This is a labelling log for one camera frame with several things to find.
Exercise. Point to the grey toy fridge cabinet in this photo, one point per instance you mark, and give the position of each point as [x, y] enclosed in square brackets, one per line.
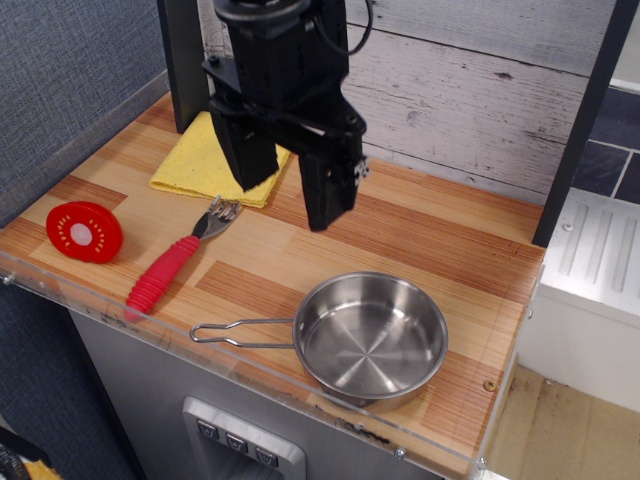
[147, 385]

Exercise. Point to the yellow object bottom left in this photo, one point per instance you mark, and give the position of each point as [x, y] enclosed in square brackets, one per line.
[40, 471]

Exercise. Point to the yellow cloth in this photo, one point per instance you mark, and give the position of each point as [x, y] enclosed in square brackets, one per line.
[197, 167]

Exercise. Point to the red toy tomato slice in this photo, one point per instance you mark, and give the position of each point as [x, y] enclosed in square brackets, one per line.
[84, 231]

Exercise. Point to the white toy sink unit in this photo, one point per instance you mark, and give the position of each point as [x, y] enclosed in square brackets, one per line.
[582, 328]

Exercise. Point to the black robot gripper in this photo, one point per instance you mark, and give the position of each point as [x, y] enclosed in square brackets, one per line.
[281, 86]

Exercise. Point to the stainless steel pot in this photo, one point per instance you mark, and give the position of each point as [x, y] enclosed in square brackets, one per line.
[370, 341]

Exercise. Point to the right black vertical post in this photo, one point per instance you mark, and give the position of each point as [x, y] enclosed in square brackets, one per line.
[606, 61]

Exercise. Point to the clear acrylic front guard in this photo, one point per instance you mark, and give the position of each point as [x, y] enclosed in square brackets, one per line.
[400, 442]

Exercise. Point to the silver dispenser button panel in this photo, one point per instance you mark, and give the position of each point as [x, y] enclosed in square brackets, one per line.
[228, 447]

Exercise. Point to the red handled metal fork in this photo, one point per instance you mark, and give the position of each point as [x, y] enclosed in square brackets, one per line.
[156, 280]

